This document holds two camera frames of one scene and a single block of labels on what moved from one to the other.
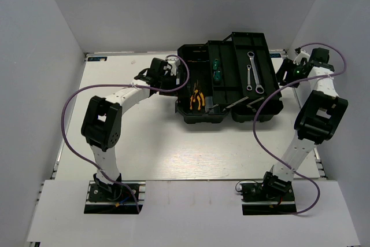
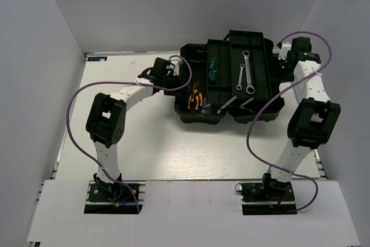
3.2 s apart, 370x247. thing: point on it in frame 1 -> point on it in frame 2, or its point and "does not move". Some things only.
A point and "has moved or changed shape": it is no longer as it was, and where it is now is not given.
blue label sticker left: x=97 y=58 does not move
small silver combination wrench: x=249 y=87 -> x=239 y=87
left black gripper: x=174 y=77 does not move
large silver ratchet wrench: x=259 y=89 -> x=250 y=88
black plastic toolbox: x=229 y=76 does not move
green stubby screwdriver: x=218 y=74 has moved or changed shape
